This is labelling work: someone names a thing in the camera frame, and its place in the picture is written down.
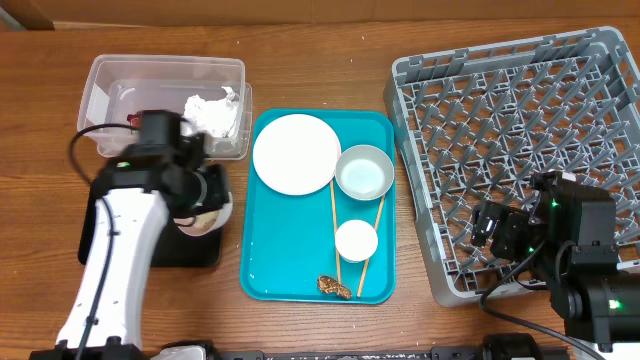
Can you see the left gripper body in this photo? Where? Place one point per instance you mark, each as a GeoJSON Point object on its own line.
{"type": "Point", "coordinates": [207, 191]}

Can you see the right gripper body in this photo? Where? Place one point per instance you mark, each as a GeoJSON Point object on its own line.
{"type": "Point", "coordinates": [507, 232]}

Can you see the red snack wrapper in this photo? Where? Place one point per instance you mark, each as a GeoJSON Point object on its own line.
{"type": "Point", "coordinates": [133, 119]}

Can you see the white napkin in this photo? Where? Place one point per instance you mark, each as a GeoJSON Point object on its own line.
{"type": "Point", "coordinates": [217, 118]}

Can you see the small white plate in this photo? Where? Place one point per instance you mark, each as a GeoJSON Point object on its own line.
{"type": "Point", "coordinates": [206, 223]}

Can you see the small white cup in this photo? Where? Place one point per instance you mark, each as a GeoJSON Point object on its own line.
{"type": "Point", "coordinates": [356, 241]}

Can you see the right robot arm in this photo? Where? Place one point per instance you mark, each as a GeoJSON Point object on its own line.
{"type": "Point", "coordinates": [567, 241]}

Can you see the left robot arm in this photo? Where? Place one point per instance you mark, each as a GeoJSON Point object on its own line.
{"type": "Point", "coordinates": [158, 197]}

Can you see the grey dishwasher rack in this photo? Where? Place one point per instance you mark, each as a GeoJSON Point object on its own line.
{"type": "Point", "coordinates": [473, 124]}

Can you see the clear plastic bin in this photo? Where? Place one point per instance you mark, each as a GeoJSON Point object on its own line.
{"type": "Point", "coordinates": [123, 84]}

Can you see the black plastic tray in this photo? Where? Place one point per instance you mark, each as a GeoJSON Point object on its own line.
{"type": "Point", "coordinates": [174, 248]}

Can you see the large white plate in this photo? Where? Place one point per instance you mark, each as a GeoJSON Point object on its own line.
{"type": "Point", "coordinates": [296, 154]}

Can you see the right wooden chopstick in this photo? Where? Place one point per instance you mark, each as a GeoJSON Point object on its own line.
{"type": "Point", "coordinates": [367, 261]}

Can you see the wooden chopstick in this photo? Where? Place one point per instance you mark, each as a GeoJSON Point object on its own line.
{"type": "Point", "coordinates": [367, 261]}
{"type": "Point", "coordinates": [335, 228]}

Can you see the teal serving tray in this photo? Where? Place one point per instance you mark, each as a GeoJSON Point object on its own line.
{"type": "Point", "coordinates": [288, 242]}

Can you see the grey bowl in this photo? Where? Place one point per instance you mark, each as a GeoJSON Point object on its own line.
{"type": "Point", "coordinates": [364, 172]}

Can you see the left wooden chopstick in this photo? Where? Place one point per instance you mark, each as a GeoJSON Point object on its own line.
{"type": "Point", "coordinates": [335, 228]}

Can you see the brown food scrap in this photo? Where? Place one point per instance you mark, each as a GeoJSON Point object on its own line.
{"type": "Point", "coordinates": [330, 286]}

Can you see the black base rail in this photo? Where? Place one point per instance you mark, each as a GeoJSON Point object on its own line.
{"type": "Point", "coordinates": [506, 346]}

